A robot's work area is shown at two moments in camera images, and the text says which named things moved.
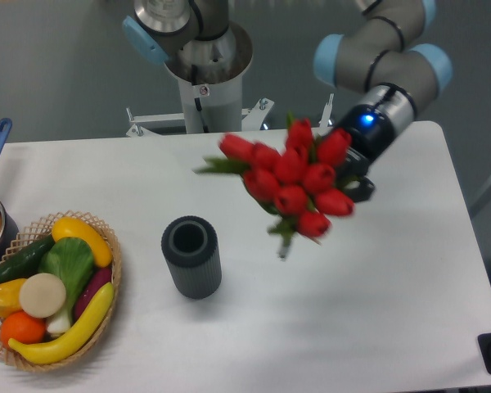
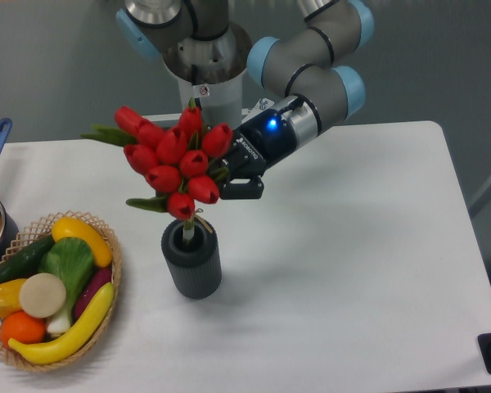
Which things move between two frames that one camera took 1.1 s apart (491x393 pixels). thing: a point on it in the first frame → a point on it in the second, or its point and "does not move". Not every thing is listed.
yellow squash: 69,227 does not move
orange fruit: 23,327 does not move
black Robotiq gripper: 371,131 → 259,143
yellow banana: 60,350 does not move
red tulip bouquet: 297,183 → 177,158
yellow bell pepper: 3,297 does not move
